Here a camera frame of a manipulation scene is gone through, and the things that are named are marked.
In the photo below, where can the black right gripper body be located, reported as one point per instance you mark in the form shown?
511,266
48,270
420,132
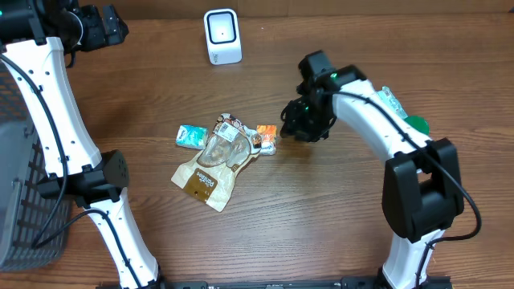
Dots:
307,122

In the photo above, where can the grey plastic mesh basket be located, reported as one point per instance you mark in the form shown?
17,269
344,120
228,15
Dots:
23,211

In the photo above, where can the white barcode scanner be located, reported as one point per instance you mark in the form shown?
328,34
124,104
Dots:
222,36

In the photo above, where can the beige brown cookie pouch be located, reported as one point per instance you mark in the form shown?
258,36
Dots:
210,175

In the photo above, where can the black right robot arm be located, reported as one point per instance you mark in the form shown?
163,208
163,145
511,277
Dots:
421,195

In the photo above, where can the small orange snack packet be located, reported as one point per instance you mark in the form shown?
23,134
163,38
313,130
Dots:
268,133

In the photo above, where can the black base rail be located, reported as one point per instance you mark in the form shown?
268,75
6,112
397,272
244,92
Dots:
281,284

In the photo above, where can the green wet wipes pack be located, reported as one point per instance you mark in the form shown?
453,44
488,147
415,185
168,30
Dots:
388,98

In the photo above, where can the green lid cream jar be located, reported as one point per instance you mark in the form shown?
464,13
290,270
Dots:
419,123

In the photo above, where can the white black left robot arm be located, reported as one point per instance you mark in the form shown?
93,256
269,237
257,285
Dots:
39,41

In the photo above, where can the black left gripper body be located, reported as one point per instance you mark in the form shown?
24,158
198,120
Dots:
95,32

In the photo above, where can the small teal tissue pack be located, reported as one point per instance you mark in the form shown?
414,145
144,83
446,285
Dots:
192,137

